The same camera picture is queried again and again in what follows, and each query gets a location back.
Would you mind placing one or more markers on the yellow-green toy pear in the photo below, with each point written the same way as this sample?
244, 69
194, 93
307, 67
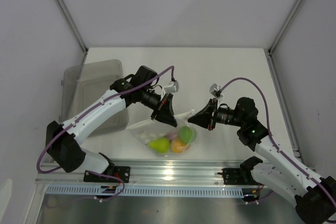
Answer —
160, 145

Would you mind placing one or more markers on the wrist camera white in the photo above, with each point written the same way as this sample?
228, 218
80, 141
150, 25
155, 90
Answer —
172, 87
215, 91

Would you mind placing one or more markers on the aluminium mounting rail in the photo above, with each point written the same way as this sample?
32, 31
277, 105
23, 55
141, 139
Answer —
155, 173

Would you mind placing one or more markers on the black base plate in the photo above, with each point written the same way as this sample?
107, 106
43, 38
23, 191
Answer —
120, 172
236, 176

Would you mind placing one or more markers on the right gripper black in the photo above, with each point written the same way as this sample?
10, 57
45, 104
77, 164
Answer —
204, 117

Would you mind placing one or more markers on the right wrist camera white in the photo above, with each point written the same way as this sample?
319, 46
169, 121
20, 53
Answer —
215, 91

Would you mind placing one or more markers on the right aluminium frame post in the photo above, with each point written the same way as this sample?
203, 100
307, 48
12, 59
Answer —
291, 16

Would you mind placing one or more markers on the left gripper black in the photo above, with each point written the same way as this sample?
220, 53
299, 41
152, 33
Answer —
165, 113

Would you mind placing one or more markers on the aluminium frame post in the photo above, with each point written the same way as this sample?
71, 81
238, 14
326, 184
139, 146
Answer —
71, 24
291, 16

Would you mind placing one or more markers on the purple toy eggplant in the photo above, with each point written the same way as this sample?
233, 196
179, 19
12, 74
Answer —
171, 136

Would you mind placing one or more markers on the green toy fruit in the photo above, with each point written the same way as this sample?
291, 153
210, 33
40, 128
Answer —
187, 135

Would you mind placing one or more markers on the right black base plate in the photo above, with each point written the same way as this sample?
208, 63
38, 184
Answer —
236, 176

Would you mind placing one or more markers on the clear zip top bag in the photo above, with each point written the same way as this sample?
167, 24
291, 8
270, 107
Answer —
148, 130

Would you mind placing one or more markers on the left aluminium frame post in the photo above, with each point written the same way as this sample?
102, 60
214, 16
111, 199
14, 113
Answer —
71, 24

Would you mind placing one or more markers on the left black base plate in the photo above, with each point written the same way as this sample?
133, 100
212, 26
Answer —
120, 172

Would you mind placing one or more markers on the slotted white cable duct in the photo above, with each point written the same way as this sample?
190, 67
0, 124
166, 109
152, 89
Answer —
151, 191

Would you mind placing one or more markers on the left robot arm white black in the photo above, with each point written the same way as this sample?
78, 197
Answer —
64, 140

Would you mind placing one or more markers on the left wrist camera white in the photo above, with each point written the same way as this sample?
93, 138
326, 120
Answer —
172, 87

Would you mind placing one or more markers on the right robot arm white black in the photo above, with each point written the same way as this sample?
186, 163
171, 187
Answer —
312, 196

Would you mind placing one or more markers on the orange toy lemon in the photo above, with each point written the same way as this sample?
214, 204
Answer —
177, 146

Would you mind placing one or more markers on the clear plastic container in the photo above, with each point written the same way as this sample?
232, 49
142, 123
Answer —
84, 85

